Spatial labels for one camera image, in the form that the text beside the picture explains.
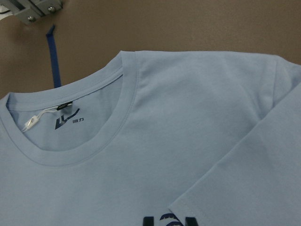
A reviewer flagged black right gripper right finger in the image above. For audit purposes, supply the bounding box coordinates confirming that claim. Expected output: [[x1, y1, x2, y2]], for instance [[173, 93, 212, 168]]
[[177, 210, 199, 226]]

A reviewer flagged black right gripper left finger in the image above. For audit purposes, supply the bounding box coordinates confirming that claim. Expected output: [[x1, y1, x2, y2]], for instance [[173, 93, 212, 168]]
[[143, 211, 163, 226]]

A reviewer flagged light blue t-shirt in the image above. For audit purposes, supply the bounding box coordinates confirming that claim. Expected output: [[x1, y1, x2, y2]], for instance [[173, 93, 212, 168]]
[[0, 51, 301, 226]]

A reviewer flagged white hang tag string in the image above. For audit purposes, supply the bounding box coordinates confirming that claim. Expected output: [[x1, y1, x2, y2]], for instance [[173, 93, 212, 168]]
[[22, 109, 59, 132]]

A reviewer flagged grey metal clamp bracket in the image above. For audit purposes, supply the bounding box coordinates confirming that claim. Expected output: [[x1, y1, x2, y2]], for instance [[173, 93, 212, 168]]
[[11, 0, 63, 24]]

